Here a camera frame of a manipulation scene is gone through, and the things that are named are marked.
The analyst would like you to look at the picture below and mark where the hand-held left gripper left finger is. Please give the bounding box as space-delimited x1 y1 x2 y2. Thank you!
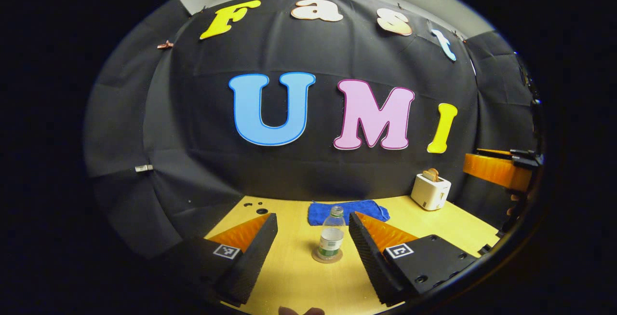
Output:
161 213 279 307

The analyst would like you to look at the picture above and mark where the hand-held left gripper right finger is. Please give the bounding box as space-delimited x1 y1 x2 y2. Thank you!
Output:
348 211 479 307

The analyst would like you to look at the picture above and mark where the round brown coaster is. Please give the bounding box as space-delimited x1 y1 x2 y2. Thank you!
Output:
311 247 344 264

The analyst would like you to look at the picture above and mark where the clear plastic water bottle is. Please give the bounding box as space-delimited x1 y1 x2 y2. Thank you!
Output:
317 205 347 260

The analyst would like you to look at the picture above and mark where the white toaster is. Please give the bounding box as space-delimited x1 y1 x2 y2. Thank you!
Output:
411 173 452 211

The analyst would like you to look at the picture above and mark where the blue towel cloth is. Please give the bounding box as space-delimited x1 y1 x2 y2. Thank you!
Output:
308 200 390 226

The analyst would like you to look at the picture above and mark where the black backdrop cloth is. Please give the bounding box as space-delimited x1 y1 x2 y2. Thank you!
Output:
84 0 540 262

